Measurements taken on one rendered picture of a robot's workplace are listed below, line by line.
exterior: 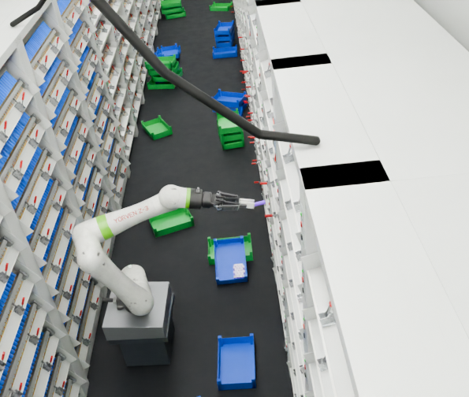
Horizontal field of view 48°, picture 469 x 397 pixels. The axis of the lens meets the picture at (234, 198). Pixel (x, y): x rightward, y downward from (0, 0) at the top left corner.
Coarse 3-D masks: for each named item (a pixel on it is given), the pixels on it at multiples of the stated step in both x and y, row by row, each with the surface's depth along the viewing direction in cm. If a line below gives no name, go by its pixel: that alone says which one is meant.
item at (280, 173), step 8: (280, 176) 206; (280, 184) 206; (288, 192) 200; (288, 200) 196; (288, 208) 192; (288, 216) 189; (288, 224) 186; (296, 240) 178; (296, 248) 175; (296, 256) 170; (296, 264) 170
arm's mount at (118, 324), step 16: (160, 288) 295; (112, 304) 287; (160, 304) 286; (112, 320) 278; (128, 320) 278; (144, 320) 278; (160, 320) 278; (112, 336) 279; (128, 336) 279; (144, 336) 279; (160, 336) 279
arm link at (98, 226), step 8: (104, 216) 246; (80, 224) 244; (88, 224) 243; (96, 224) 243; (104, 224) 243; (72, 232) 246; (80, 232) 241; (88, 232) 241; (96, 232) 243; (104, 232) 244; (112, 232) 245; (104, 240) 247
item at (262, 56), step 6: (258, 54) 249; (264, 54) 250; (264, 60) 251; (264, 66) 247; (264, 72) 237; (270, 72) 237; (264, 78) 237; (270, 78) 234; (270, 84) 230; (270, 90) 226; (270, 96) 222; (270, 102) 217; (270, 108) 214; (270, 114) 201
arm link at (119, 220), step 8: (144, 200) 251; (152, 200) 249; (128, 208) 248; (136, 208) 247; (144, 208) 247; (152, 208) 248; (160, 208) 249; (176, 208) 250; (112, 216) 245; (120, 216) 245; (128, 216) 246; (136, 216) 247; (144, 216) 248; (152, 216) 250; (112, 224) 244; (120, 224) 245; (128, 224) 247; (120, 232) 249
